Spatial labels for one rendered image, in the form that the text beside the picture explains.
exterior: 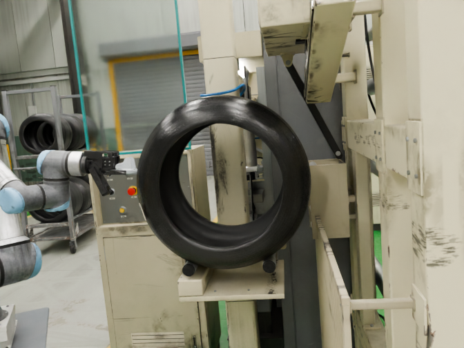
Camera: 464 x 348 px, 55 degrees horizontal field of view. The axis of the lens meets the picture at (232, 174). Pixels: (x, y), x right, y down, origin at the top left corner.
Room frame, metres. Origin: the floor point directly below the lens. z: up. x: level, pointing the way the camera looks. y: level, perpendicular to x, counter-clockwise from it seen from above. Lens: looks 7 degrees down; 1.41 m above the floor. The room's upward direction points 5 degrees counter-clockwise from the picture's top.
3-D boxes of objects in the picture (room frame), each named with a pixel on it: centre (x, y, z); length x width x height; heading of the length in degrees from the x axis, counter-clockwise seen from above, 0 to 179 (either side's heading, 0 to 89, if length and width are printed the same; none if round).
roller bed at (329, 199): (1.81, -0.39, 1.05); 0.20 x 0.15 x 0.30; 173
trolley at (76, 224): (5.62, 2.10, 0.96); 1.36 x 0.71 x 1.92; 170
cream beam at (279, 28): (1.48, -0.26, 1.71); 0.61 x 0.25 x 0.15; 173
